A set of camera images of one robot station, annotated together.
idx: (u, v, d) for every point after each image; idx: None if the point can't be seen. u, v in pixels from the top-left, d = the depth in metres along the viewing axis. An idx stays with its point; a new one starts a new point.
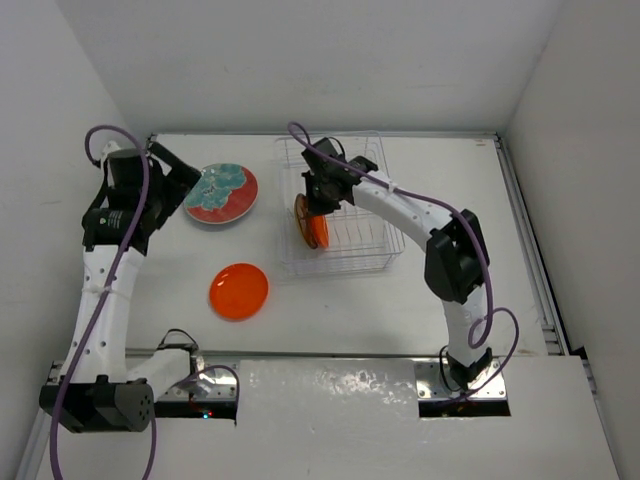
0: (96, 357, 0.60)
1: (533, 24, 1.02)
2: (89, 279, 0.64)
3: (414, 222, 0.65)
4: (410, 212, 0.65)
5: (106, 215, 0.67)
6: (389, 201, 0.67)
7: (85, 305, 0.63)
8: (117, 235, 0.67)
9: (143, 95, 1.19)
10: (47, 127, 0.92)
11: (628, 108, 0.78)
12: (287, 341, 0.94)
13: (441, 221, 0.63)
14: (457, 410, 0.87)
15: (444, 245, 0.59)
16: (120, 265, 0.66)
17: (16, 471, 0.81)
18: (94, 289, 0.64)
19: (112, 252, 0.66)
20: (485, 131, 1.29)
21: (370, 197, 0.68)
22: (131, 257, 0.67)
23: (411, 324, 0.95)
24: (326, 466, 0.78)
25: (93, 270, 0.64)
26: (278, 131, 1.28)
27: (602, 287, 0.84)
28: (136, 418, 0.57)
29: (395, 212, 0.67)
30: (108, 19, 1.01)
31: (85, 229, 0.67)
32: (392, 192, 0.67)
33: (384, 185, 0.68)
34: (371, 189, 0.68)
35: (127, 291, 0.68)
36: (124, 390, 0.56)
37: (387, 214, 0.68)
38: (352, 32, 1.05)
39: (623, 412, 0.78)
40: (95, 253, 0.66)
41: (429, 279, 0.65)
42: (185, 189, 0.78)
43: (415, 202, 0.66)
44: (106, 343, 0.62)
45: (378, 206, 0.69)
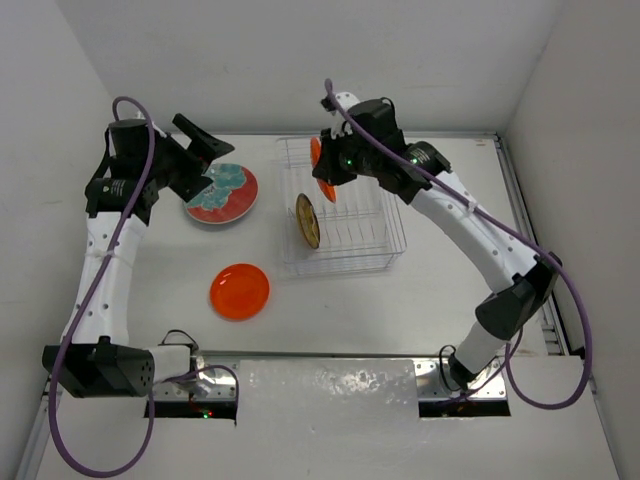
0: (98, 318, 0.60)
1: (533, 24, 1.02)
2: (92, 244, 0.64)
3: (492, 255, 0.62)
4: (490, 243, 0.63)
5: (108, 184, 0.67)
6: (466, 221, 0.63)
7: (88, 269, 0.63)
8: (120, 203, 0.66)
9: (143, 95, 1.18)
10: (47, 127, 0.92)
11: (628, 107, 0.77)
12: (287, 341, 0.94)
13: (524, 264, 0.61)
14: (457, 410, 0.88)
15: (525, 296, 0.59)
16: (124, 231, 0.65)
17: (16, 471, 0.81)
18: (97, 253, 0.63)
19: (114, 219, 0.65)
20: (485, 131, 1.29)
21: (442, 209, 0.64)
22: (134, 225, 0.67)
23: (411, 324, 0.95)
24: (326, 466, 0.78)
25: (96, 235, 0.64)
26: (278, 131, 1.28)
27: (602, 288, 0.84)
28: (137, 383, 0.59)
29: (469, 234, 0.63)
30: (107, 19, 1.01)
31: (88, 199, 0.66)
32: (471, 214, 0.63)
33: (464, 203, 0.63)
34: (443, 201, 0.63)
35: (130, 257, 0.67)
36: (127, 354, 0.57)
37: (457, 234, 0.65)
38: (352, 32, 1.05)
39: (624, 412, 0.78)
40: (98, 220, 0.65)
41: (482, 314, 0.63)
42: (202, 165, 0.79)
43: (495, 231, 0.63)
44: (109, 306, 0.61)
45: (446, 220, 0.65)
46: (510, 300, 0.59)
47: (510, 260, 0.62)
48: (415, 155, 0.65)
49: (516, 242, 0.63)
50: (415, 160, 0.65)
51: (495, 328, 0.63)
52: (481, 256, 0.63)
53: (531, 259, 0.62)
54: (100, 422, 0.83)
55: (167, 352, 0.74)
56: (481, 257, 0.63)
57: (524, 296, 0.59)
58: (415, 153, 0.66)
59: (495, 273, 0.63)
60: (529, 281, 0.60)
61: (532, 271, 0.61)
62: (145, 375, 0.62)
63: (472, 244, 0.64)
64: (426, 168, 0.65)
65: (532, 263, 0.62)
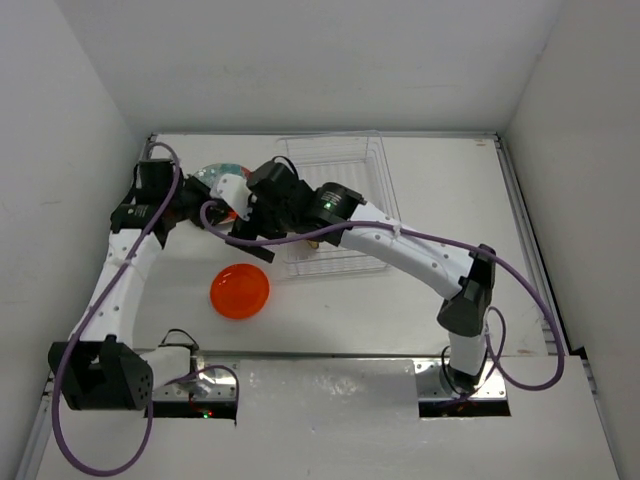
0: (107, 319, 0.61)
1: (533, 24, 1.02)
2: (111, 254, 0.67)
3: (434, 269, 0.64)
4: (427, 258, 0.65)
5: (133, 207, 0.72)
6: (397, 245, 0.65)
7: (105, 275, 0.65)
8: (142, 222, 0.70)
9: (143, 95, 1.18)
10: (48, 127, 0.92)
11: (628, 108, 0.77)
12: (286, 342, 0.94)
13: (464, 267, 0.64)
14: (457, 410, 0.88)
15: (477, 296, 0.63)
16: (143, 245, 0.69)
17: (16, 472, 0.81)
18: (115, 261, 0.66)
19: (134, 235, 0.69)
20: (485, 131, 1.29)
21: (371, 241, 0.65)
22: (152, 242, 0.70)
23: (411, 325, 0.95)
24: (326, 466, 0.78)
25: (116, 246, 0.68)
26: (278, 132, 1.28)
27: (602, 287, 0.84)
28: (136, 392, 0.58)
29: (404, 256, 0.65)
30: (109, 19, 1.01)
31: (113, 217, 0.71)
32: (398, 235, 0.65)
33: (388, 229, 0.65)
34: (370, 233, 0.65)
35: (145, 271, 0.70)
36: (132, 358, 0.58)
37: (393, 258, 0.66)
38: (351, 32, 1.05)
39: (624, 413, 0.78)
40: (119, 235, 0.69)
41: (445, 319, 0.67)
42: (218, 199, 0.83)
43: (427, 245, 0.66)
44: (119, 308, 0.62)
45: (378, 249, 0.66)
46: (465, 304, 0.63)
47: (451, 269, 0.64)
48: (327, 199, 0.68)
49: (450, 250, 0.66)
50: (328, 205, 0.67)
51: (460, 329, 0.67)
52: (424, 273, 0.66)
53: (467, 260, 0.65)
54: (101, 422, 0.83)
55: (165, 357, 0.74)
56: (424, 274, 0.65)
57: (475, 296, 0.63)
58: (327, 198, 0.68)
59: (442, 285, 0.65)
60: (474, 280, 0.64)
61: (473, 270, 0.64)
62: (144, 390, 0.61)
63: (411, 263, 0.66)
64: (343, 208, 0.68)
65: (469, 262, 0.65)
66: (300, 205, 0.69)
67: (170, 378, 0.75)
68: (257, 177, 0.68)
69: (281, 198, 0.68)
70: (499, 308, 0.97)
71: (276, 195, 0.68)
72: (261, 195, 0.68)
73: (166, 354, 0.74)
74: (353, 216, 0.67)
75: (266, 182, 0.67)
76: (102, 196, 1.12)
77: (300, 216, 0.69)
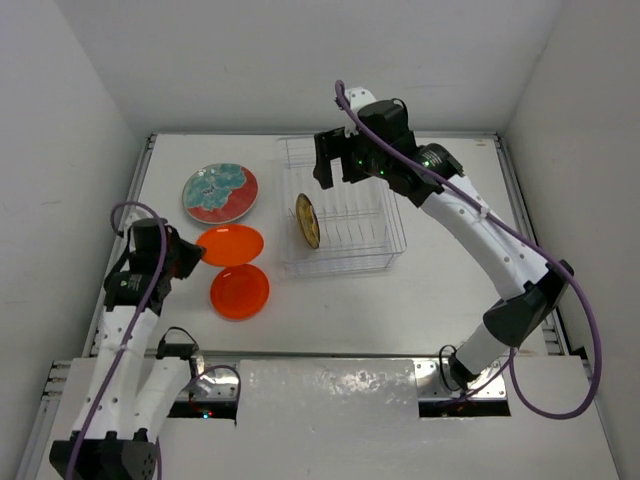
0: (107, 414, 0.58)
1: (533, 24, 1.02)
2: (106, 337, 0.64)
3: (505, 263, 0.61)
4: (502, 251, 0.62)
5: (126, 278, 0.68)
6: (477, 227, 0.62)
7: (101, 362, 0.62)
8: (136, 297, 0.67)
9: (143, 95, 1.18)
10: (47, 127, 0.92)
11: (628, 108, 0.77)
12: (286, 342, 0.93)
13: (536, 272, 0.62)
14: (457, 410, 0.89)
15: (536, 303, 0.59)
16: (138, 324, 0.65)
17: (16, 471, 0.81)
18: (111, 347, 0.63)
19: (129, 313, 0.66)
20: (485, 131, 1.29)
21: (453, 213, 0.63)
22: (147, 318, 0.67)
23: (412, 325, 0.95)
24: (326, 466, 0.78)
25: (111, 328, 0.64)
26: (278, 131, 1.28)
27: (602, 288, 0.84)
28: (138, 477, 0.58)
29: (479, 239, 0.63)
30: (108, 19, 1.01)
31: (107, 292, 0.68)
32: (483, 217, 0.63)
33: (475, 208, 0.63)
34: (456, 204, 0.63)
35: (143, 346, 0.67)
36: (133, 450, 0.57)
37: (468, 239, 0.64)
38: (351, 31, 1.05)
39: (624, 413, 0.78)
40: (114, 313, 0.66)
41: (494, 321, 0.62)
42: (199, 252, 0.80)
43: (507, 238, 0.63)
44: (118, 400, 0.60)
45: (456, 223, 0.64)
46: (521, 307, 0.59)
47: (522, 269, 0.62)
48: (427, 158, 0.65)
49: (526, 250, 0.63)
50: (428, 163, 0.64)
51: (504, 336, 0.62)
52: (492, 263, 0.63)
53: (541, 268, 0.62)
54: None
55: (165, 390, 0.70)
56: (494, 266, 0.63)
57: (535, 303, 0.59)
58: (427, 156, 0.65)
59: (506, 282, 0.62)
60: (540, 288, 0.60)
61: (543, 279, 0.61)
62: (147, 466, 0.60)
63: (485, 251, 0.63)
64: (440, 170, 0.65)
65: (543, 271, 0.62)
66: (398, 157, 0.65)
67: (171, 400, 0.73)
68: (373, 110, 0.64)
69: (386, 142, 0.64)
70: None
71: (385, 135, 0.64)
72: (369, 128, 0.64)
73: (167, 390, 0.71)
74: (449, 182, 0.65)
75: (381, 117, 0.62)
76: (102, 196, 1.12)
77: (395, 166, 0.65)
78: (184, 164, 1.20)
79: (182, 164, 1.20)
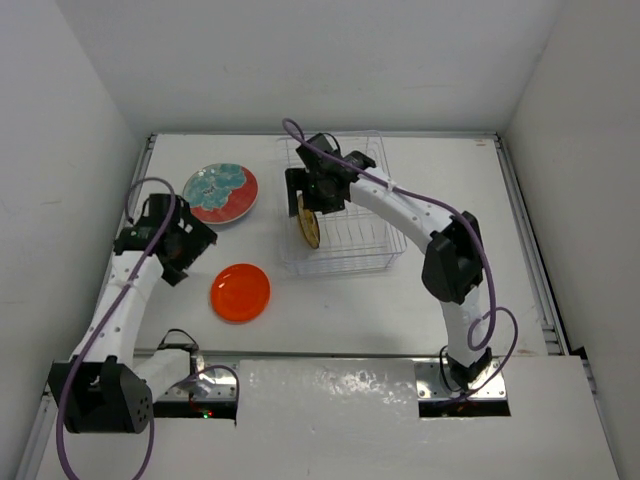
0: (108, 341, 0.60)
1: (533, 24, 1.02)
2: (113, 275, 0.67)
3: (414, 222, 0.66)
4: (409, 212, 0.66)
5: (136, 229, 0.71)
6: (387, 200, 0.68)
7: (107, 297, 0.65)
8: (144, 244, 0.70)
9: (143, 94, 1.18)
10: (47, 127, 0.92)
11: (628, 109, 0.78)
12: (286, 342, 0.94)
13: (441, 224, 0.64)
14: (457, 410, 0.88)
15: (444, 246, 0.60)
16: (144, 266, 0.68)
17: (16, 471, 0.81)
18: (117, 283, 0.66)
19: (137, 256, 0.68)
20: (485, 131, 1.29)
21: (368, 195, 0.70)
22: (153, 263, 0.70)
23: (412, 325, 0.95)
24: (325, 466, 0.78)
25: (119, 268, 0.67)
26: (278, 131, 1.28)
27: (601, 287, 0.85)
28: (134, 414, 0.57)
29: (393, 211, 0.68)
30: (109, 20, 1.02)
31: (116, 240, 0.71)
32: (391, 191, 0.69)
33: (383, 185, 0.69)
34: (369, 187, 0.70)
35: (147, 292, 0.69)
36: (132, 380, 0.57)
37: (387, 214, 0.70)
38: (351, 31, 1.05)
39: (624, 413, 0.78)
40: (122, 256, 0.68)
41: (427, 280, 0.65)
42: (204, 243, 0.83)
43: (413, 202, 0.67)
44: (120, 330, 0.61)
45: (376, 204, 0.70)
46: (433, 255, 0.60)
47: (429, 224, 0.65)
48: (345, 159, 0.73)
49: (433, 208, 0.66)
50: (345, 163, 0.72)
51: (443, 290, 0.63)
52: (407, 227, 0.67)
53: (446, 220, 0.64)
54: None
55: (165, 365, 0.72)
56: (409, 229, 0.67)
57: (444, 247, 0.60)
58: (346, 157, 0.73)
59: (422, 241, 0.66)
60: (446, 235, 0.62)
61: (448, 229, 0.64)
62: (143, 411, 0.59)
63: (399, 221, 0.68)
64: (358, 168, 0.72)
65: (448, 222, 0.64)
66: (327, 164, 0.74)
67: (169, 382, 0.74)
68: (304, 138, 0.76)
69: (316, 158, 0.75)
70: (507, 310, 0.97)
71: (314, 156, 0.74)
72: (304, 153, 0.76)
73: (168, 364, 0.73)
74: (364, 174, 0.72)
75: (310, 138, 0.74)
76: (101, 196, 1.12)
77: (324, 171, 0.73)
78: (185, 164, 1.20)
79: (182, 164, 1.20)
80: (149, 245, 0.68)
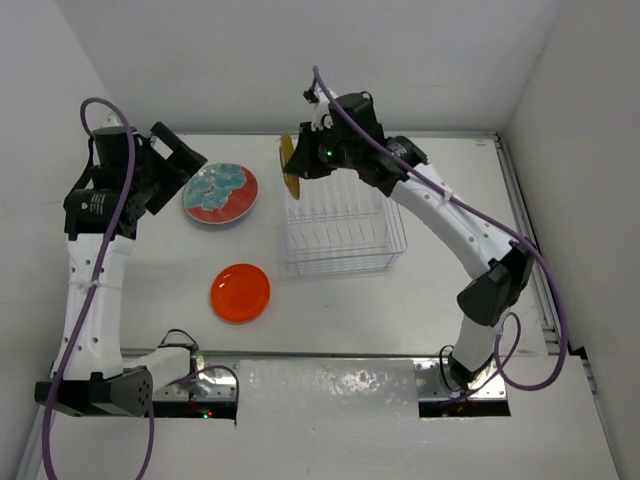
0: (89, 354, 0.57)
1: (532, 24, 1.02)
2: (75, 272, 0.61)
3: (469, 243, 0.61)
4: (466, 231, 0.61)
5: (87, 200, 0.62)
6: (441, 211, 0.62)
7: (75, 300, 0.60)
8: (100, 221, 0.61)
9: (143, 94, 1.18)
10: (47, 127, 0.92)
11: (628, 108, 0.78)
12: (286, 342, 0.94)
13: (500, 249, 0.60)
14: (457, 410, 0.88)
15: (501, 279, 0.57)
16: (108, 254, 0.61)
17: (16, 471, 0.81)
18: (80, 282, 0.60)
19: (97, 243, 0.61)
20: (485, 131, 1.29)
21: (419, 199, 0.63)
22: (117, 247, 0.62)
23: (412, 325, 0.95)
24: (325, 466, 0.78)
25: (79, 261, 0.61)
26: (278, 131, 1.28)
27: (601, 287, 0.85)
28: (133, 407, 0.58)
29: (446, 224, 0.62)
30: (108, 19, 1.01)
31: (66, 216, 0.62)
32: (446, 202, 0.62)
33: (439, 193, 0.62)
34: (420, 191, 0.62)
35: (118, 281, 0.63)
36: (121, 383, 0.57)
37: (434, 223, 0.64)
38: (351, 31, 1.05)
39: (624, 413, 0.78)
40: (79, 242, 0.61)
41: (463, 299, 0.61)
42: (185, 176, 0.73)
43: (471, 218, 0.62)
44: (98, 339, 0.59)
45: (424, 211, 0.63)
46: (487, 284, 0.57)
47: (487, 248, 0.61)
48: (392, 148, 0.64)
49: (492, 229, 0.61)
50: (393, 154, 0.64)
51: (476, 313, 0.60)
52: (458, 243, 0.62)
53: (506, 245, 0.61)
54: (102, 423, 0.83)
55: (165, 358, 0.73)
56: (460, 246, 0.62)
57: (500, 280, 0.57)
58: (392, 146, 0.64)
59: (472, 261, 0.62)
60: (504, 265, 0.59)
61: (508, 256, 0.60)
62: (143, 394, 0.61)
63: (450, 234, 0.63)
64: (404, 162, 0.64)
65: (507, 247, 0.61)
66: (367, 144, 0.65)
67: (170, 379, 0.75)
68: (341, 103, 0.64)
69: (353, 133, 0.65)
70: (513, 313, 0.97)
71: (348, 128, 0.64)
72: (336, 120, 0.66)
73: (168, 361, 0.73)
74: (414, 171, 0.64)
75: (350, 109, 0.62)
76: None
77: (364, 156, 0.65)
78: None
79: None
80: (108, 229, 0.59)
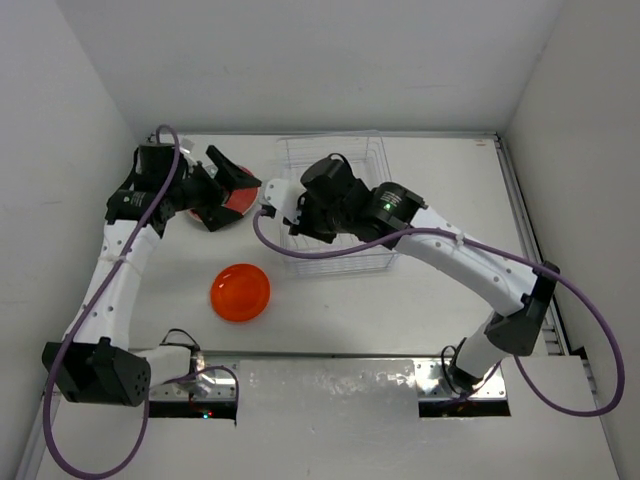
0: (101, 321, 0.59)
1: (533, 24, 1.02)
2: (106, 249, 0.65)
3: (495, 282, 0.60)
4: (489, 271, 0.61)
5: (129, 194, 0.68)
6: (457, 256, 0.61)
7: (100, 270, 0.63)
8: (138, 212, 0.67)
9: (143, 94, 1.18)
10: (47, 127, 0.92)
11: (628, 108, 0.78)
12: (285, 342, 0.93)
13: (527, 281, 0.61)
14: (456, 410, 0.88)
15: (539, 316, 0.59)
16: (138, 239, 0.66)
17: (16, 471, 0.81)
18: (110, 257, 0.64)
19: (130, 227, 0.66)
20: (485, 131, 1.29)
21: (430, 248, 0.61)
22: (148, 235, 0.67)
23: (413, 325, 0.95)
24: (325, 466, 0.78)
25: (111, 240, 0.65)
26: (278, 132, 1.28)
27: (601, 287, 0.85)
28: (131, 391, 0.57)
29: (464, 267, 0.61)
30: (108, 19, 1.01)
31: (108, 207, 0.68)
32: (460, 245, 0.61)
33: (450, 237, 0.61)
34: (431, 241, 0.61)
35: (141, 267, 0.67)
36: (126, 359, 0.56)
37: (451, 268, 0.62)
38: (351, 31, 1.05)
39: (624, 413, 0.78)
40: (115, 227, 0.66)
41: (496, 336, 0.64)
42: (224, 193, 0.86)
43: (489, 257, 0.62)
44: (113, 309, 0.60)
45: (439, 258, 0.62)
46: (526, 322, 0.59)
47: (513, 282, 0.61)
48: (386, 200, 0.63)
49: (512, 264, 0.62)
50: (388, 206, 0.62)
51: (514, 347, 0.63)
52: (481, 284, 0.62)
53: (531, 276, 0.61)
54: (102, 423, 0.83)
55: (165, 355, 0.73)
56: (484, 286, 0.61)
57: (538, 315, 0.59)
58: (386, 199, 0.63)
59: (499, 299, 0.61)
60: (537, 298, 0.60)
61: (537, 288, 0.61)
62: (140, 385, 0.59)
63: (471, 277, 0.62)
64: (402, 210, 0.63)
65: (534, 278, 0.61)
66: (355, 205, 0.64)
67: (168, 378, 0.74)
68: (313, 175, 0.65)
69: (336, 198, 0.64)
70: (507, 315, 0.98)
71: (331, 195, 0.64)
72: (317, 194, 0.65)
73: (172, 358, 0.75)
74: (414, 221, 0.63)
75: (324, 179, 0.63)
76: (102, 196, 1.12)
77: (356, 216, 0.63)
78: None
79: None
80: (144, 216, 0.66)
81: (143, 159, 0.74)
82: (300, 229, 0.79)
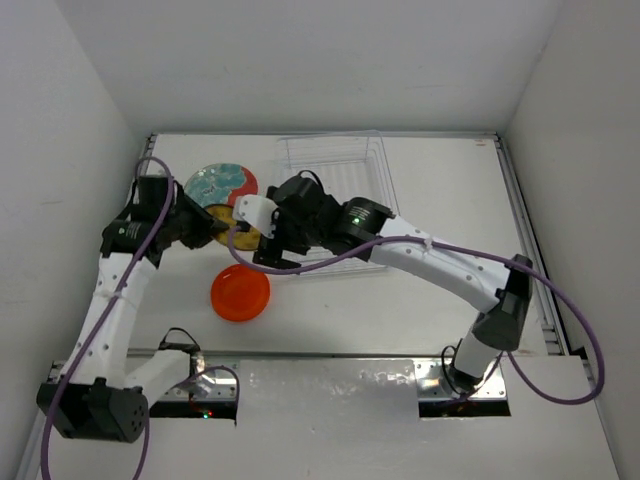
0: (97, 361, 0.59)
1: (532, 24, 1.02)
2: (101, 283, 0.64)
3: (469, 282, 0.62)
4: (461, 271, 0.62)
5: (125, 226, 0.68)
6: (428, 259, 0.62)
7: (94, 307, 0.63)
8: (133, 244, 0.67)
9: (143, 94, 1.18)
10: (47, 127, 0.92)
11: (628, 108, 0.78)
12: (285, 343, 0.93)
13: (501, 276, 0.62)
14: (456, 410, 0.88)
15: (514, 309, 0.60)
16: (133, 273, 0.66)
17: (16, 471, 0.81)
18: (104, 293, 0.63)
19: (125, 261, 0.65)
20: (485, 131, 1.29)
21: (401, 255, 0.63)
22: (143, 268, 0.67)
23: (413, 325, 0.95)
24: (325, 466, 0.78)
25: (106, 274, 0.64)
26: (278, 131, 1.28)
27: (601, 287, 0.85)
28: (127, 427, 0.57)
29: (436, 270, 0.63)
30: (108, 20, 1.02)
31: (104, 238, 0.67)
32: (430, 249, 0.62)
33: (420, 242, 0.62)
34: (400, 248, 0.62)
35: (136, 299, 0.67)
36: (121, 397, 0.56)
37: (424, 272, 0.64)
38: (351, 31, 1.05)
39: (624, 413, 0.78)
40: (109, 261, 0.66)
41: (481, 335, 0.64)
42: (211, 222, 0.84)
43: (462, 258, 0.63)
44: (109, 347, 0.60)
45: (412, 264, 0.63)
46: (503, 315, 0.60)
47: (486, 279, 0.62)
48: (355, 214, 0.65)
49: (484, 261, 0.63)
50: (357, 220, 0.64)
51: (500, 343, 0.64)
52: (456, 286, 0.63)
53: (504, 272, 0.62)
54: None
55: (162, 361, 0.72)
56: (460, 288, 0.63)
57: (514, 308, 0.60)
58: (355, 212, 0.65)
59: (477, 297, 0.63)
60: (512, 290, 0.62)
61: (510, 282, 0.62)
62: (138, 419, 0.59)
63: (444, 278, 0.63)
64: (371, 222, 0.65)
65: (506, 272, 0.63)
66: (327, 220, 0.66)
67: (168, 382, 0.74)
68: (285, 194, 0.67)
69: (309, 215, 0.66)
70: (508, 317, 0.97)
71: (304, 211, 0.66)
72: (290, 211, 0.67)
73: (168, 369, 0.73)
74: (383, 229, 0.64)
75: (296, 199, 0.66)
76: (102, 196, 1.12)
77: (329, 232, 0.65)
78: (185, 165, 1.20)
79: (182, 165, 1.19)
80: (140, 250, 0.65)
81: (140, 191, 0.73)
82: (275, 246, 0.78)
